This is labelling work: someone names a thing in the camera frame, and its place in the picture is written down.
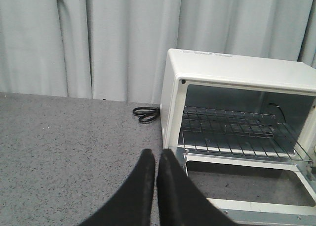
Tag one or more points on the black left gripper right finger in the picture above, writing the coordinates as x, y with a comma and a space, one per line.
180, 202

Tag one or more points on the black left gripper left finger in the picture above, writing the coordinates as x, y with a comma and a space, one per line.
131, 205

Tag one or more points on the glass oven door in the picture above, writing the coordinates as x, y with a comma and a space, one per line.
256, 190

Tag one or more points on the white Toshiba toaster oven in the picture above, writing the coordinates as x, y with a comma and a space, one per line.
286, 89

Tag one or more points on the grey curtain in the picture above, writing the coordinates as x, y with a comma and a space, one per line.
116, 49

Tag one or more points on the metal wire oven rack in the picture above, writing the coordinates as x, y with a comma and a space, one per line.
236, 133

